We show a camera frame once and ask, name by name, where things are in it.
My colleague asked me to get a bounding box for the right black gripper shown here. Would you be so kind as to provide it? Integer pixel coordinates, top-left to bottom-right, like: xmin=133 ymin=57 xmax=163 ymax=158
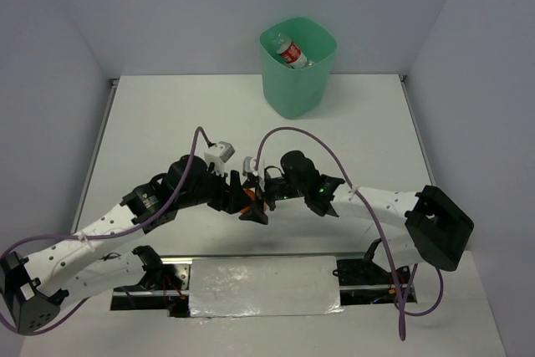
xmin=239 ymin=170 xmax=307 ymax=224

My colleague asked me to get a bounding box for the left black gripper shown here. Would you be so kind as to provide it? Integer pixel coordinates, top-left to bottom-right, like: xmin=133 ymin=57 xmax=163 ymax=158
xmin=177 ymin=161 xmax=251 ymax=214

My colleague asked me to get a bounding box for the orange juice bottle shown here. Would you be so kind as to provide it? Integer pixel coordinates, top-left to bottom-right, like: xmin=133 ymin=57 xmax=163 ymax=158
xmin=245 ymin=189 xmax=267 ymax=211

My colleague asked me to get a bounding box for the clear bottle red label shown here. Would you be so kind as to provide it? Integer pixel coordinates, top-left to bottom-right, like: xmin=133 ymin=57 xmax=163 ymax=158
xmin=271 ymin=33 xmax=314 ymax=69

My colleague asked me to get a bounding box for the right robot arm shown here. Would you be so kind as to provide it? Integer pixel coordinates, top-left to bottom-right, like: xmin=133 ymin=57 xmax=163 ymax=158
xmin=241 ymin=150 xmax=474 ymax=283

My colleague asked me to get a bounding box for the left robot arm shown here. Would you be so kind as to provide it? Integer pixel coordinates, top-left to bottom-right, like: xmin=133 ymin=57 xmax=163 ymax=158
xmin=1 ymin=156 xmax=251 ymax=336

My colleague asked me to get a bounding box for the green plastic bin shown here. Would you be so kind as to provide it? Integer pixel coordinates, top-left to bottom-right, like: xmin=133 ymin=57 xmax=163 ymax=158
xmin=259 ymin=17 xmax=338 ymax=120

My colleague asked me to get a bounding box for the silver tape panel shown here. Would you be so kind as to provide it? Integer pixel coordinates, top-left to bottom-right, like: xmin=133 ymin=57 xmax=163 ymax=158
xmin=189 ymin=256 xmax=343 ymax=318

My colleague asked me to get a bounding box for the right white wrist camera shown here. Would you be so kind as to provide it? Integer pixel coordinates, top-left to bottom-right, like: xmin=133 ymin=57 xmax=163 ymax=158
xmin=242 ymin=156 xmax=265 ymax=184

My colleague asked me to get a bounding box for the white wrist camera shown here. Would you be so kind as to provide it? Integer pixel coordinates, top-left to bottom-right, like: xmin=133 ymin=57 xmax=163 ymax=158
xmin=242 ymin=156 xmax=265 ymax=184
xmin=204 ymin=141 xmax=235 ymax=176

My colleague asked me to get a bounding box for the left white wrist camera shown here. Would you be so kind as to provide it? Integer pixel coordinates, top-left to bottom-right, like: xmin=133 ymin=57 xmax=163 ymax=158
xmin=204 ymin=141 xmax=235 ymax=176

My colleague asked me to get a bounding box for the metal base rail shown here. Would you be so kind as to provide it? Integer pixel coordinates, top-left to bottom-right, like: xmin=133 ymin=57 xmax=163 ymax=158
xmin=110 ymin=254 xmax=395 ymax=319

